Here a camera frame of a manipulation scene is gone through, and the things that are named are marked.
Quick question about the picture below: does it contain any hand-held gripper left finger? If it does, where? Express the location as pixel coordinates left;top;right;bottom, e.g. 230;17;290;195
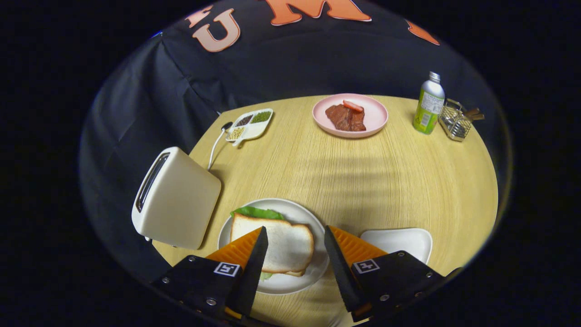
151;226;269;321

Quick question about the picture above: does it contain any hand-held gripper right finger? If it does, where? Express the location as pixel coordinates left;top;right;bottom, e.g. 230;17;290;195
324;225;448;323

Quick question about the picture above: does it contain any toasted bread slice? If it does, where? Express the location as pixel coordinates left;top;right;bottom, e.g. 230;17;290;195
230;213;315;274

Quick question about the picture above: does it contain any green lettuce leaf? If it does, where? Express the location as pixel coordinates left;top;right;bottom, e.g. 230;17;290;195
230;206;286;281

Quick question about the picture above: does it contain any white rounded rectangular dish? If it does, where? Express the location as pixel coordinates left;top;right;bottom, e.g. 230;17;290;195
359;228;433;265

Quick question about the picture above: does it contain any round white plate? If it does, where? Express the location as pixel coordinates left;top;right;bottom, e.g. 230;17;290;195
217;198;330;296

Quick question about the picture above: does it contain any white toaster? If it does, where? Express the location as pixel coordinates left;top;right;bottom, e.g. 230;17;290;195
131;146;222;250

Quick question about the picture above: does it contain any white divided dish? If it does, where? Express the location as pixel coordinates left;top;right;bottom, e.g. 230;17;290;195
225;108;274;147

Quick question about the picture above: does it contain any brown meat piece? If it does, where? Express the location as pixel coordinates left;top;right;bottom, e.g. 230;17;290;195
325;104;367;132

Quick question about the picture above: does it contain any pink plate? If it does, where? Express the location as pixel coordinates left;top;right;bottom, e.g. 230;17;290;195
312;93;389;139

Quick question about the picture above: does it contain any green-labelled metal bottle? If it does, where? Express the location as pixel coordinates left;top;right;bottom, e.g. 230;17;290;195
413;71;446;135

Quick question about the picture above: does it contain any white power cable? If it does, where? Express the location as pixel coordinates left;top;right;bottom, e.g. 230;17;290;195
207;129;226;171

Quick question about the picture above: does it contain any metal wire basket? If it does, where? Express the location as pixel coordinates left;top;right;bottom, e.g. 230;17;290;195
438;99;473;142

